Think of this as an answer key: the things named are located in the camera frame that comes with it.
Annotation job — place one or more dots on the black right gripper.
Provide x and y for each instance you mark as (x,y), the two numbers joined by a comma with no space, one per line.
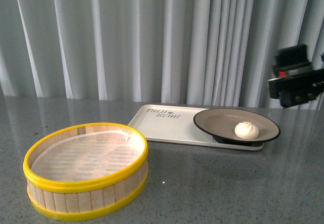
(296,81)

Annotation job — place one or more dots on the beige plate with black rim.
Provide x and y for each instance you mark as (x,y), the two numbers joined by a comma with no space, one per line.
(220,124)

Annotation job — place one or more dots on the white steamed bun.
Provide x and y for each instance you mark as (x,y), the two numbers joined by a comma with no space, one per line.
(246,130)

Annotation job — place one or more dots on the cream bear serving tray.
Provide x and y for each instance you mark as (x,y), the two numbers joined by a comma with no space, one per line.
(174,124)

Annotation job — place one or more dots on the grey pleated curtain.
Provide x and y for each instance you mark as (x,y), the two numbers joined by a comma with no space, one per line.
(198,52)

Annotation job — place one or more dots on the white steamer liner paper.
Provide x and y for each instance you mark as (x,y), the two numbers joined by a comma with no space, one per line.
(89,157)

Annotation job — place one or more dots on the yellow rimmed bamboo steamer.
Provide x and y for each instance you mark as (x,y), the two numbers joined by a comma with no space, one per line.
(84,200)

